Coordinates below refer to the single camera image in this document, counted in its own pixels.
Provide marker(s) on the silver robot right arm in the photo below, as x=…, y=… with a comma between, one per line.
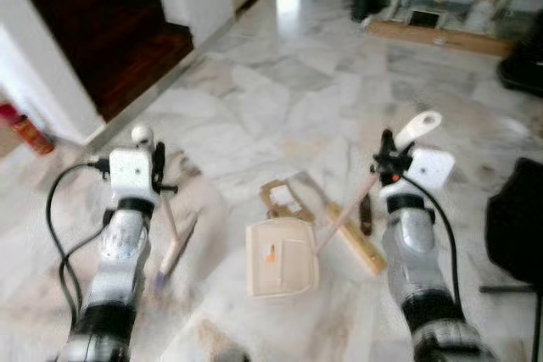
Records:
x=407, y=252

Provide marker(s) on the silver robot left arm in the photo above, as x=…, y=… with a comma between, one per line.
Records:
x=119, y=252

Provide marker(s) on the dark brown small block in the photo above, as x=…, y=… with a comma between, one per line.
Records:
x=366, y=216

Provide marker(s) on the long brown wooden plank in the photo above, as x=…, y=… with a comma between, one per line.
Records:
x=441, y=38

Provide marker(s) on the brown cardboard piece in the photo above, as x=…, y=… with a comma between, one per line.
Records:
x=276, y=201

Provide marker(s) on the orange spray can red cap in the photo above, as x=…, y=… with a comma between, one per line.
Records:
x=34, y=136

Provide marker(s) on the black fabric bag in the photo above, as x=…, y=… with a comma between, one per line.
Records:
x=517, y=218

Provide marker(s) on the dark wooden staircase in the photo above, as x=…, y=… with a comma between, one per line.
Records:
x=102, y=31

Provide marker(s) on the black metal stand legs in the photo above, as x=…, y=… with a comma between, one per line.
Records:
x=509, y=289

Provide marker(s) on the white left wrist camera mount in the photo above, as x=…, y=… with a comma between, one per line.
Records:
x=131, y=171

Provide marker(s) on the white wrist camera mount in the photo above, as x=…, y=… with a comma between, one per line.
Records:
x=433, y=169
x=131, y=171

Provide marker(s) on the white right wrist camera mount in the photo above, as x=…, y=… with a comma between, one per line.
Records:
x=433, y=169

